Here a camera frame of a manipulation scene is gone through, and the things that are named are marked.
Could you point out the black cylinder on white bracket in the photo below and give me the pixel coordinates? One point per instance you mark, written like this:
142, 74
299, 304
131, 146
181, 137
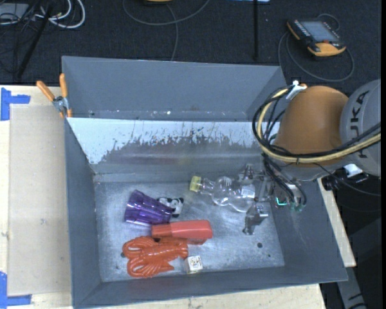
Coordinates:
333, 180

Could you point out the purple plastic cup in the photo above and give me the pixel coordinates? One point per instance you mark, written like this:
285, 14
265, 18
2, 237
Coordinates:
144, 209

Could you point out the black and white panda toy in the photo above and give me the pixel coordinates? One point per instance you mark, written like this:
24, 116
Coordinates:
175, 204

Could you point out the grey metal bin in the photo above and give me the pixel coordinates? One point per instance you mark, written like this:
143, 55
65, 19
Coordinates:
167, 89

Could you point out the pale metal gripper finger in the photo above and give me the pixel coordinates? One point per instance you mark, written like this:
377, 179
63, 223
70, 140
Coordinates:
249, 173
254, 219

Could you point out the red stapler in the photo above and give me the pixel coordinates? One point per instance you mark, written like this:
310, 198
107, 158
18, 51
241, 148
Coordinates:
186, 230

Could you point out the orange rubber lobster toy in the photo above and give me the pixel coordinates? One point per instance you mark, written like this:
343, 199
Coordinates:
151, 256

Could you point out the white cube with print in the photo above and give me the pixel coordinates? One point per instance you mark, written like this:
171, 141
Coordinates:
193, 264

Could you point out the clear plastic bottle yellow cap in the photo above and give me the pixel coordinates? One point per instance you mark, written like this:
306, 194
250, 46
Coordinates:
225, 192

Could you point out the pale flat board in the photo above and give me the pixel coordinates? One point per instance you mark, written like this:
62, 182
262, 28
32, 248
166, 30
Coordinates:
35, 188

